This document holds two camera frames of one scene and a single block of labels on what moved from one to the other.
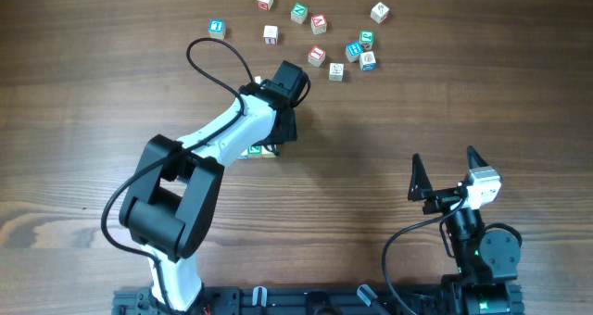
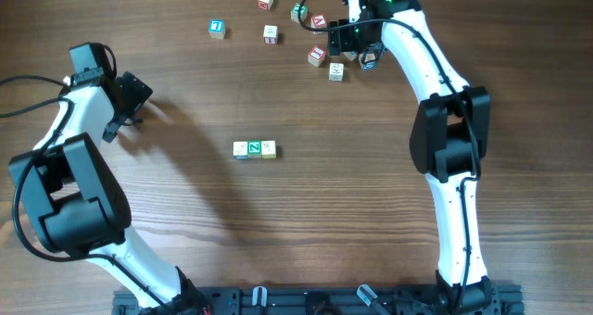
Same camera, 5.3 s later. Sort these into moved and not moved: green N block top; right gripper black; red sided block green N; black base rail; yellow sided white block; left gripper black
Moved: right gripper black; left gripper black
Not moved: red sided block green N; black base rail; yellow sided white block; green N block top
